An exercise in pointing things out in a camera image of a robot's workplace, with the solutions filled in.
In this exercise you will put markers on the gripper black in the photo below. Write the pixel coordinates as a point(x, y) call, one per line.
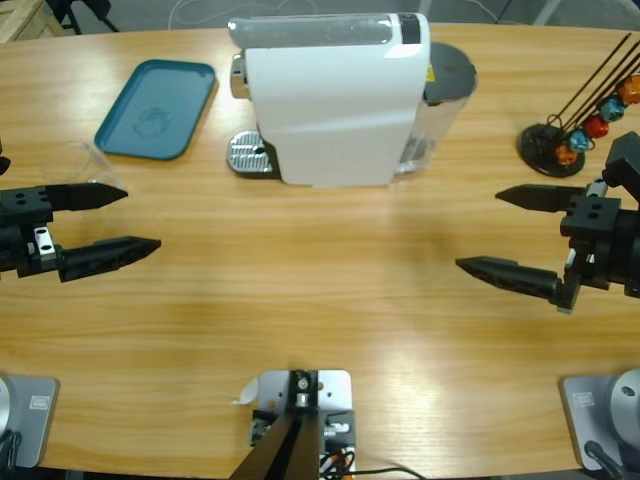
point(620, 255)
point(20, 247)

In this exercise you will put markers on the clear drinking glass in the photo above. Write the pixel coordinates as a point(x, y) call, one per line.
point(75, 160)

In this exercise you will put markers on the orange coffee capsule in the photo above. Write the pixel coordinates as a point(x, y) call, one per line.
point(631, 90)
point(566, 156)

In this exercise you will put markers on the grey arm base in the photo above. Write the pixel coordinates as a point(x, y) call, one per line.
point(600, 410)
point(30, 420)

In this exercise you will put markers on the blue coffee capsule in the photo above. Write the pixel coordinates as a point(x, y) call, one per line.
point(612, 110)
point(580, 141)

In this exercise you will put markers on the red coffee capsule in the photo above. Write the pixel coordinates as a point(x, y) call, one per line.
point(596, 126)

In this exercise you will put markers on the white capsule coffee machine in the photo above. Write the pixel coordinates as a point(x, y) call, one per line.
point(330, 110)

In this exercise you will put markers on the black capsule holder with rods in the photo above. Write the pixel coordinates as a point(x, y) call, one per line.
point(540, 145)

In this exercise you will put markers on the teal plastic tray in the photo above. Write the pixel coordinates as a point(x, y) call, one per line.
point(150, 85)

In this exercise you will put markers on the drip tray with metal grate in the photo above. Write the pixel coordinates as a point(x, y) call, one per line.
point(245, 155)

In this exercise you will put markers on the clear water tank dark lid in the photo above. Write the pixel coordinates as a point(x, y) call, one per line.
point(450, 70)

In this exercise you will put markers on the black chair legs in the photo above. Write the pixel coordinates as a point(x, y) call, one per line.
point(75, 15)

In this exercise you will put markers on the grey metal leg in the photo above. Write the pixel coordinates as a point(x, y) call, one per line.
point(546, 11)

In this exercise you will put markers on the white tape label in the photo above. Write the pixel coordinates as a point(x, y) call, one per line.
point(246, 392)

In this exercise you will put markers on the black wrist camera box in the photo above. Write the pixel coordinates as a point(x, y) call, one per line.
point(3, 160)
point(625, 162)

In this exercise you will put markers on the white mount block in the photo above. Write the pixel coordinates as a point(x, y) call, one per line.
point(335, 390)

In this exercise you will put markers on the black mount post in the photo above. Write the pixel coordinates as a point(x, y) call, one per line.
point(290, 450)

